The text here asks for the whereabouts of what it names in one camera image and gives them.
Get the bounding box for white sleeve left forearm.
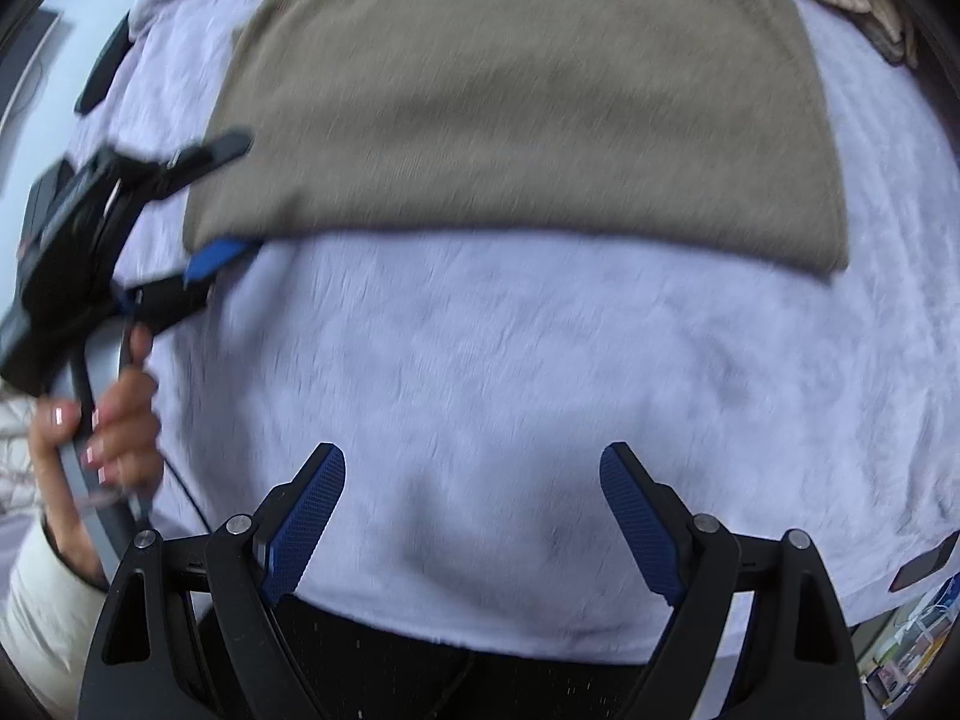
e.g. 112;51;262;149
2;520;106;718

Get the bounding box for lavender embossed bed blanket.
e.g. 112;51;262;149
67;0;960;665

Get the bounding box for black bed corner pad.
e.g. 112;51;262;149
73;13;133;117

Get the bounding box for brown knit sweater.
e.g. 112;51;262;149
182;0;850;275

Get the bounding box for person's left hand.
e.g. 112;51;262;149
29;320;164;585

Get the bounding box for dark phone on bed edge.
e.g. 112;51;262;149
889;532;958;593

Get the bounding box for cluttered items beside bed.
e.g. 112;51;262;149
857;577;958;718

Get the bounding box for white framed monitor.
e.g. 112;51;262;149
2;8;64;174

